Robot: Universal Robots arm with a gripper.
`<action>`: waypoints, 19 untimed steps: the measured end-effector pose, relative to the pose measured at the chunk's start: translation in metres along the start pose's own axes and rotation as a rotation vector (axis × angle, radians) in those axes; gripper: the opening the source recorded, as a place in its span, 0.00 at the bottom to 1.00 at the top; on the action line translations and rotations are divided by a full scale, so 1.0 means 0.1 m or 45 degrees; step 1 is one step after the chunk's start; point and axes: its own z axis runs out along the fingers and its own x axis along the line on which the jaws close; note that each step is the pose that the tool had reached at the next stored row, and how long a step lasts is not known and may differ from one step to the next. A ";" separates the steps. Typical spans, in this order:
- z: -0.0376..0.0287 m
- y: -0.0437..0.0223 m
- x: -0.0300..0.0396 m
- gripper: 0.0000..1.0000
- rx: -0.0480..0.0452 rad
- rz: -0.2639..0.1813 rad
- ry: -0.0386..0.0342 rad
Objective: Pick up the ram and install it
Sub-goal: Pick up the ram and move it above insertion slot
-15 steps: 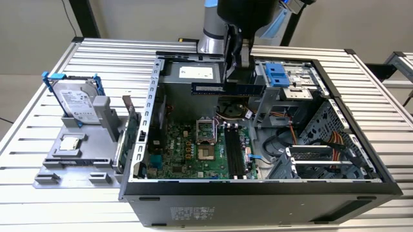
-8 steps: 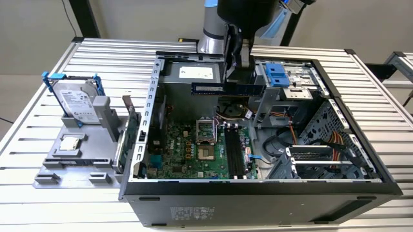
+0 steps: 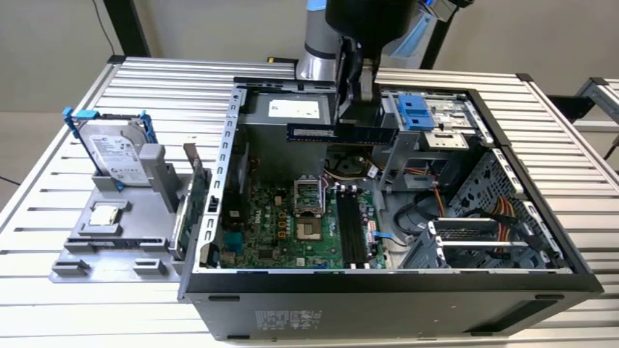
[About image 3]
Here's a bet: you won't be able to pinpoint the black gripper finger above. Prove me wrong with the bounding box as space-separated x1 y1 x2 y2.
337 35 365 110
338 59 385 126

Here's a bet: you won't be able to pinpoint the blue RAM stick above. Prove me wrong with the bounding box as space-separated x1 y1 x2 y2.
286 122 401 146

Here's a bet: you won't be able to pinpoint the black RAM slot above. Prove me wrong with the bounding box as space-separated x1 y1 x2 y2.
342 185 359 269
337 185 354 269
347 185 365 269
354 185 371 269

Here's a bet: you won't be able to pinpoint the blue drive latch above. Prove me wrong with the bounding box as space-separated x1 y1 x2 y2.
395 93 434 131

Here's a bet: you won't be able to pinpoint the silver optical drive cage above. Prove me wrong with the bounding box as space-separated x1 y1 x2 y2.
379 92 485 189

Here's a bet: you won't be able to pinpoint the grey power supply unit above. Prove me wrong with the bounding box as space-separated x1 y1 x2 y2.
239 92 338 182

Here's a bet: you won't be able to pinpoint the silver socket cover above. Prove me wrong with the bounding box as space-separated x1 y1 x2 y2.
294 173 326 218

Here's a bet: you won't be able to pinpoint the black case fan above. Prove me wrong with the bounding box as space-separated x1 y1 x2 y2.
227 143 253 233

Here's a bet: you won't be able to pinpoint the CPU socket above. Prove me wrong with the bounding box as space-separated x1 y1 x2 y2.
295 216 325 242

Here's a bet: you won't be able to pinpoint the silver disk bay cage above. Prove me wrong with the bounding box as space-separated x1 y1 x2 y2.
401 216 553 271

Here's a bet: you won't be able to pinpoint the green motherboard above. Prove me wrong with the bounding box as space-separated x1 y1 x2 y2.
221 181 389 271

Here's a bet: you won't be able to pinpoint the green graphics card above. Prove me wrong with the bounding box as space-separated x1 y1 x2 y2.
169 142 215 262

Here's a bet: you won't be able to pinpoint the metal slat side table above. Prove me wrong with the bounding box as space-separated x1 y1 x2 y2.
546 75 619 160

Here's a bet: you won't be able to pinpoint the hard disk in blue carrier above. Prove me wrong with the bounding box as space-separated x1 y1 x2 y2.
62 107 159 189

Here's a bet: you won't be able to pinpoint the black PC case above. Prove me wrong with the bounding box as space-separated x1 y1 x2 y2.
177 74 606 341

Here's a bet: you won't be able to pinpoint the grey parts rack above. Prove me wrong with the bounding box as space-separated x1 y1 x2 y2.
48 143 214 286

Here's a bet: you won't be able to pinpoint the silver CPU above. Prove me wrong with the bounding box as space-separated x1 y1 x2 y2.
90 205 122 225

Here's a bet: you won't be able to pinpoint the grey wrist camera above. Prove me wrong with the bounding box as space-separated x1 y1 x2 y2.
418 0 466 21

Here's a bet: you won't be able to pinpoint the black frame post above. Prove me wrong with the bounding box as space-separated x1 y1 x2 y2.
419 16 459 70
104 0 153 59

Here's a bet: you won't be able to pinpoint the yellow black power wires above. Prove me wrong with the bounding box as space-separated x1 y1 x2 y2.
321 154 375 183

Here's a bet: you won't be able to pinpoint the orange yellow wire harness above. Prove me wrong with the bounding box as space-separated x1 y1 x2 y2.
431 182 447 219

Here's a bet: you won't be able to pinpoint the black cable loop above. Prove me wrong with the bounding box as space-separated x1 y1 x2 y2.
393 200 438 241

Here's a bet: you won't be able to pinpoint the red yellow wire bundle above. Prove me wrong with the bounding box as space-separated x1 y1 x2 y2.
490 196 519 244

